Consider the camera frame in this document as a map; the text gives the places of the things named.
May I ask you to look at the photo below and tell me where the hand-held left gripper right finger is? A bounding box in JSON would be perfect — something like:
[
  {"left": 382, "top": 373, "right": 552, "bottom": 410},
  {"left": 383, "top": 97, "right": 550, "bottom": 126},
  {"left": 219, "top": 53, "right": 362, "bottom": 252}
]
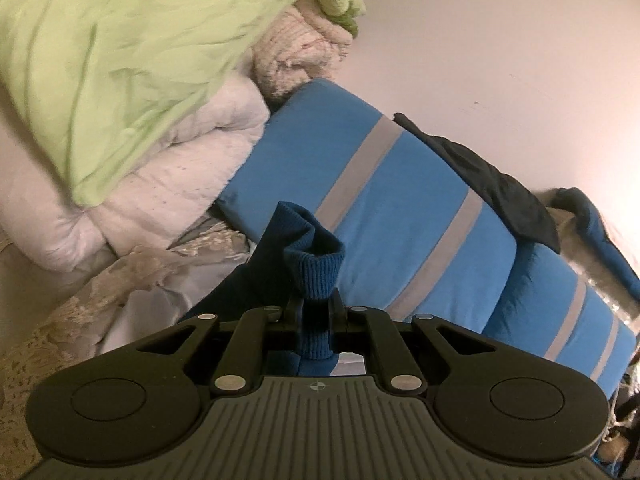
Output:
[{"left": 327, "top": 290, "right": 501, "bottom": 396}]

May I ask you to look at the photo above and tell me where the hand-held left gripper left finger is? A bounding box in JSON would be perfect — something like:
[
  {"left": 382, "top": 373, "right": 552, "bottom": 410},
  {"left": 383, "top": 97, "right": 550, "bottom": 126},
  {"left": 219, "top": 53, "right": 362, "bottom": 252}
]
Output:
[{"left": 135, "top": 296, "right": 306, "bottom": 396}]

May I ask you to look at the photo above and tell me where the blue sweater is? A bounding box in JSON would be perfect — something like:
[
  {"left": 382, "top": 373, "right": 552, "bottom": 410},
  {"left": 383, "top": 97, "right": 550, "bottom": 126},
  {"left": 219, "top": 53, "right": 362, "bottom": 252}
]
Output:
[{"left": 180, "top": 201, "right": 366, "bottom": 378}]

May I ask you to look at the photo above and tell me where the blue grey-striped pillow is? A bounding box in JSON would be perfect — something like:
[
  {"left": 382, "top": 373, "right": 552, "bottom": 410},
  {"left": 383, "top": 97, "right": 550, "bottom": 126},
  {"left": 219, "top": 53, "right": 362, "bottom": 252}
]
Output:
[
  {"left": 217, "top": 78, "right": 518, "bottom": 323},
  {"left": 480, "top": 242, "right": 638, "bottom": 396}
]

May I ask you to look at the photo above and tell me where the light grey cloth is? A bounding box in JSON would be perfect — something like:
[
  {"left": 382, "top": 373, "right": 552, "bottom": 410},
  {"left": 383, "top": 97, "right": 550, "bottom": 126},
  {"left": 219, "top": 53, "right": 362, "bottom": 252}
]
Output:
[{"left": 102, "top": 255, "right": 251, "bottom": 356}]

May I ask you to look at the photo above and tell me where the white comforter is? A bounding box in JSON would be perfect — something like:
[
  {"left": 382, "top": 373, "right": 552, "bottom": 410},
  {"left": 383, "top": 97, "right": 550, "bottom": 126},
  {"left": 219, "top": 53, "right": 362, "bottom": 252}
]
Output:
[{"left": 0, "top": 77, "right": 271, "bottom": 273}]

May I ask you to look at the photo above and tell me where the dark cloth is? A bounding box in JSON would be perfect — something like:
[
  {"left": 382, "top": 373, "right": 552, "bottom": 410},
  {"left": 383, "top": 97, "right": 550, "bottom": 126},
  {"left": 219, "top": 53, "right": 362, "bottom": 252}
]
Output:
[{"left": 392, "top": 112, "right": 561, "bottom": 255}]

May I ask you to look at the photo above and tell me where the beige lace cloth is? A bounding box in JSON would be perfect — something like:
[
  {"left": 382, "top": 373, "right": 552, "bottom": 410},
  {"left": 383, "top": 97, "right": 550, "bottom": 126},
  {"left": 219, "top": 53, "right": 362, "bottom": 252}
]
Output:
[{"left": 0, "top": 220, "right": 261, "bottom": 461}]

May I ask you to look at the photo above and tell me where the beige knit blanket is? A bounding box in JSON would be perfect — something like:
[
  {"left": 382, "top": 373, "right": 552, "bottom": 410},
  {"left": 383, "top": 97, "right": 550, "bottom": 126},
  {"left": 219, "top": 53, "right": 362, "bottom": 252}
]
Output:
[{"left": 252, "top": 0, "right": 358, "bottom": 106}]

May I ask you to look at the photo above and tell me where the clear plastic wrapped bundle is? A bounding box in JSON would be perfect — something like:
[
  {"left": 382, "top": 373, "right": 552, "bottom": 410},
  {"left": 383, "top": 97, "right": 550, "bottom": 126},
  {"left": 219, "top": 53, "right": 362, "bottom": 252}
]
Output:
[{"left": 545, "top": 205, "right": 640, "bottom": 333}]

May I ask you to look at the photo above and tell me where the folded blue garment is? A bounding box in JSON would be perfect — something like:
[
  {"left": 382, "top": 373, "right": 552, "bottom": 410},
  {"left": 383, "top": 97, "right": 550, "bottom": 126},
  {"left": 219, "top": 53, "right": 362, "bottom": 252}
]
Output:
[{"left": 550, "top": 187, "right": 640, "bottom": 301}]

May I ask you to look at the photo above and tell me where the light green blanket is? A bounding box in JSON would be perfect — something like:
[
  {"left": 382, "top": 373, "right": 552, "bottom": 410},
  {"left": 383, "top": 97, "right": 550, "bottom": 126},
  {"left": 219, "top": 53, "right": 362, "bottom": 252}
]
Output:
[{"left": 0, "top": 0, "right": 368, "bottom": 208}]

